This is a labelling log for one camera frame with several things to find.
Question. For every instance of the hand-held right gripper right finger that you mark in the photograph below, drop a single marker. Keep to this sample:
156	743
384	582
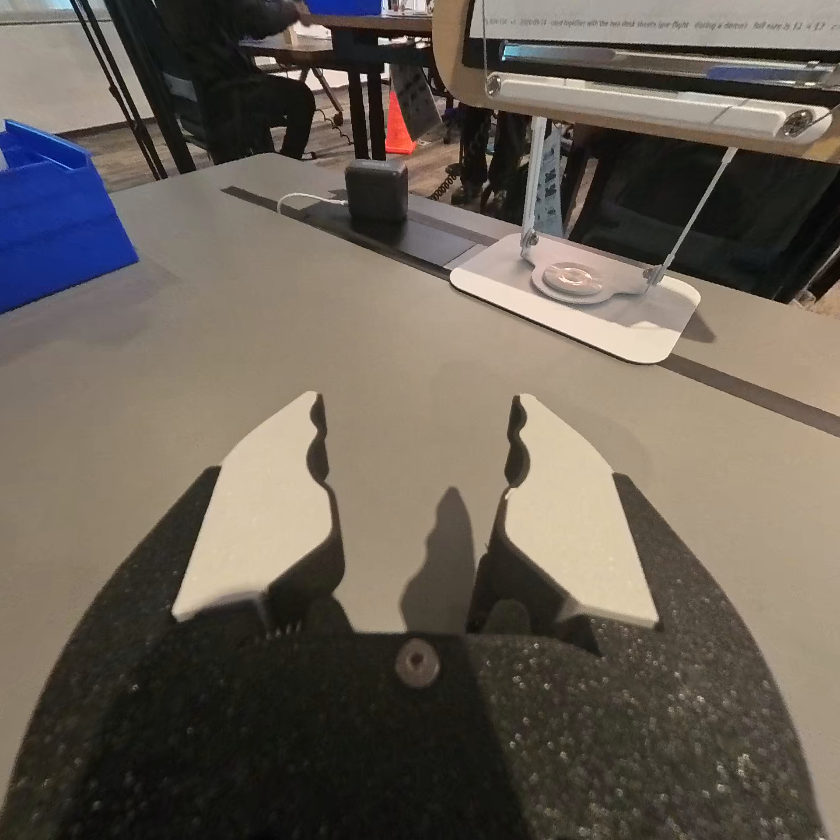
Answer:
577	531

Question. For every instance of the dark wooden desk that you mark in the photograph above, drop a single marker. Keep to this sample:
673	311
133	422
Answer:
367	33

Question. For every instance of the black tripod stand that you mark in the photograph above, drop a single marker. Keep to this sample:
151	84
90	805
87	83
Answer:
124	92

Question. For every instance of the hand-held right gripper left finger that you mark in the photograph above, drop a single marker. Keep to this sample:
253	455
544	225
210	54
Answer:
262	512

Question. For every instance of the black mesh chair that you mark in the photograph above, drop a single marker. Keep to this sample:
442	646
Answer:
722	216

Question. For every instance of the blue plastic bin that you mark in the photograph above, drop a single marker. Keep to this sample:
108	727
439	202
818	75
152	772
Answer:
341	6
59	223

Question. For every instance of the orange traffic cone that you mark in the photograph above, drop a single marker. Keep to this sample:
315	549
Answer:
399	128

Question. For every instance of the black charger cube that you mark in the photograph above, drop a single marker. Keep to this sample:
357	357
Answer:
375	193

